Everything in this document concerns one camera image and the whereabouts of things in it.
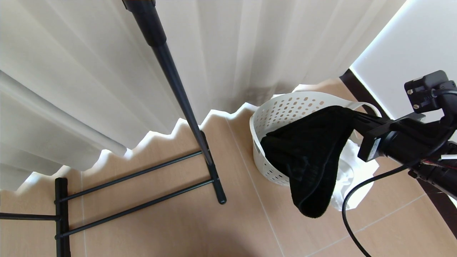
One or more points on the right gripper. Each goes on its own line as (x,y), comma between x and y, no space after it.
(400,142)

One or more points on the black shorts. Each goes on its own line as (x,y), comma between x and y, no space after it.
(307,160)

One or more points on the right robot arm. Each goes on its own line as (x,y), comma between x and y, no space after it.
(439,178)

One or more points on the white laundry basket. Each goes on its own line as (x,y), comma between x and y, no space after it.
(285,107)

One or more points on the black clothes rack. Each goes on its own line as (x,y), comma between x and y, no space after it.
(175,82)

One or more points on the white garment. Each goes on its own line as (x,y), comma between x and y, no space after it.
(351,185)

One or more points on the beige curtain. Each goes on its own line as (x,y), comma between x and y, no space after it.
(89,71)

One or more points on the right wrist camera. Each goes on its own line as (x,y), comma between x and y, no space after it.
(426,89)

